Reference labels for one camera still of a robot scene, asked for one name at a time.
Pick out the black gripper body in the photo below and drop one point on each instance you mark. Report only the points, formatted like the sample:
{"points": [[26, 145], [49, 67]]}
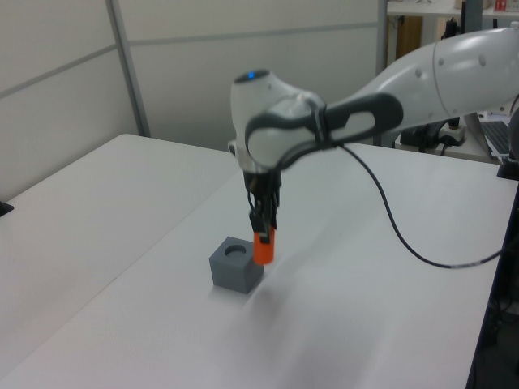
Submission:
{"points": [[262, 182]]}

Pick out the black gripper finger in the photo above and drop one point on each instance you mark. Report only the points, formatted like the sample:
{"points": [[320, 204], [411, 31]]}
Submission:
{"points": [[261, 219], [275, 215]]}

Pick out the orange cylinder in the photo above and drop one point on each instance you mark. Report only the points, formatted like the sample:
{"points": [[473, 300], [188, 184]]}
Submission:
{"points": [[265, 255]]}

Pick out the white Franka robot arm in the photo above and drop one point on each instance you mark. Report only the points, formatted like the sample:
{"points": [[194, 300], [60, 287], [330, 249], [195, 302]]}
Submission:
{"points": [[405, 85]]}

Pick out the grey block with round hole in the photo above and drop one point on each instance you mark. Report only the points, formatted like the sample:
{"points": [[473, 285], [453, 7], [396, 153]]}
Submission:
{"points": [[231, 275]]}

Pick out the black clamp block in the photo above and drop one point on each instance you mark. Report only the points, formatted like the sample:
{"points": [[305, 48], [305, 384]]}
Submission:
{"points": [[509, 170]]}

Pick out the small white desk device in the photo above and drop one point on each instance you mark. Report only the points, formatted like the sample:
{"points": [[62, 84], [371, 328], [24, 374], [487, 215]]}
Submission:
{"points": [[452, 131]]}

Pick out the brown wooden cabinet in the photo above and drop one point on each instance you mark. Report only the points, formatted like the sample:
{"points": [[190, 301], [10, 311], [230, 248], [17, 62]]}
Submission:
{"points": [[408, 38]]}

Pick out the grey keyboard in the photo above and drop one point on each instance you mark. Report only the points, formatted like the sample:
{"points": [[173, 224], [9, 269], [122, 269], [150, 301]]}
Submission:
{"points": [[496, 138]]}

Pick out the black table clamp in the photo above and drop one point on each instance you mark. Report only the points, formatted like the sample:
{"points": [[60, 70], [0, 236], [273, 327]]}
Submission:
{"points": [[5, 208]]}

